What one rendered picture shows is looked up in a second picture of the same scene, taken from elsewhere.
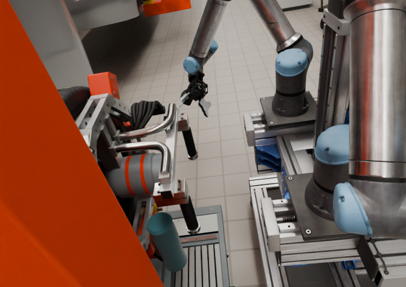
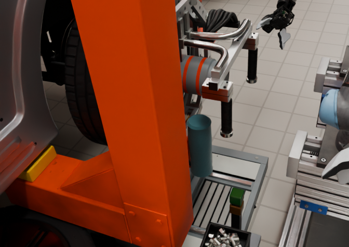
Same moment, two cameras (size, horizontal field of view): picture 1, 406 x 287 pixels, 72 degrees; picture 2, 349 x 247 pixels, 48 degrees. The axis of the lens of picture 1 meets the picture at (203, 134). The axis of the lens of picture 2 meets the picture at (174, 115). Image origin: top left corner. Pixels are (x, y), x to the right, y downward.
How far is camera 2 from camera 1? 0.51 m
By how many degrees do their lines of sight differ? 17
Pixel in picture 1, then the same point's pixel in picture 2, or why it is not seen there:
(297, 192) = (332, 131)
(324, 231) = not seen: hidden behind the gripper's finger
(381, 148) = not seen: outside the picture
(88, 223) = (163, 52)
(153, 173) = (208, 74)
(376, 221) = (341, 113)
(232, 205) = (282, 164)
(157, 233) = (195, 128)
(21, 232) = (142, 29)
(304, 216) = (326, 149)
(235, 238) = (271, 195)
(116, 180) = not seen: hidden behind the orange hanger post
